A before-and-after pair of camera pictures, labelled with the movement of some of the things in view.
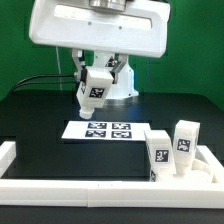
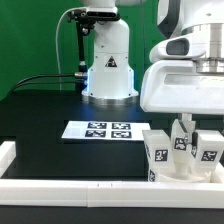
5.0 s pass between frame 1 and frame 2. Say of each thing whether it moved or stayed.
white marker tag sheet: stayed
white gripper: moved
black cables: stayed
